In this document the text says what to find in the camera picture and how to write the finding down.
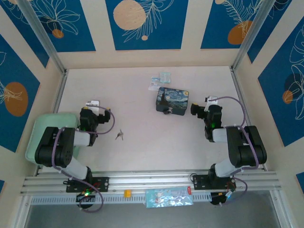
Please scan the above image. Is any starry night tin box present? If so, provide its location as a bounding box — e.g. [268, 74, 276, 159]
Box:
[155, 86, 190, 117]

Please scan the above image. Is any mint green tray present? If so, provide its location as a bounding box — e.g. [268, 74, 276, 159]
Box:
[25, 112, 81, 167]

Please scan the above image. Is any clear plastic packet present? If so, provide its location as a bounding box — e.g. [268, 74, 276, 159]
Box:
[148, 76, 164, 92]

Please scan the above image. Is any black controller board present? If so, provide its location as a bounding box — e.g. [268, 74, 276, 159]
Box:
[209, 190, 235, 206]
[75, 189, 96, 203]

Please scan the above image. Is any light blue printed pouch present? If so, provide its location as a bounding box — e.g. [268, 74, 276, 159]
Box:
[144, 186, 194, 209]

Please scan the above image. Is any blue panel with peach circle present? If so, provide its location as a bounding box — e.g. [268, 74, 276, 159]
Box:
[105, 0, 190, 51]

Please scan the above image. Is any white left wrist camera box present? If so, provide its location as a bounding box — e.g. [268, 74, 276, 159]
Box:
[85, 100, 101, 113]

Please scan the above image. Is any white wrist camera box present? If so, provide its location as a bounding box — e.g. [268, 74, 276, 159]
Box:
[85, 100, 101, 113]
[205, 95, 219, 105]

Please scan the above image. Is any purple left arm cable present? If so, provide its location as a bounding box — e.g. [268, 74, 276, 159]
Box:
[50, 105, 116, 213]

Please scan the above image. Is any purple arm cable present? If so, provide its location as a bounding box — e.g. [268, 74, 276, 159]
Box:
[209, 95, 260, 208]
[50, 105, 116, 213]

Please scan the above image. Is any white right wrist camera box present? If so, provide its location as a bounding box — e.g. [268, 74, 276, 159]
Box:
[205, 95, 219, 105]

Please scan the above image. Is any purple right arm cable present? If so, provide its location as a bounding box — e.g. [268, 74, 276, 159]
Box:
[209, 95, 260, 208]

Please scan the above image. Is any aluminium table side rail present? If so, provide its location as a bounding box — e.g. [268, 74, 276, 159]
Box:
[52, 70, 69, 114]
[230, 66, 267, 171]

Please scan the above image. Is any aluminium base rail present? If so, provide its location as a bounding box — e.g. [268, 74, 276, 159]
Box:
[20, 169, 283, 196]

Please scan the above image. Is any aluminium frame post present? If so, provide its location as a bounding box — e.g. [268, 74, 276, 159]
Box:
[17, 0, 68, 75]
[231, 0, 276, 71]

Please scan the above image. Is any white slotted cable duct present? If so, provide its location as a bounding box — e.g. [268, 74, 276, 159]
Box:
[30, 192, 212, 206]

